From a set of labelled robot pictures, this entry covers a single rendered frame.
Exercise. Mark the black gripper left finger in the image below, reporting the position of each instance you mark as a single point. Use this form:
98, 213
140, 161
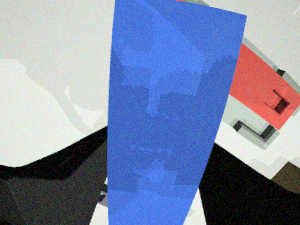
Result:
60, 189

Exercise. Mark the red toy airplane fuselage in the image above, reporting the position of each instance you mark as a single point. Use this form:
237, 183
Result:
261, 89

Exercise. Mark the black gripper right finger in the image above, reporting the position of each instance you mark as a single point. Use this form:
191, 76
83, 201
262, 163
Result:
235, 194

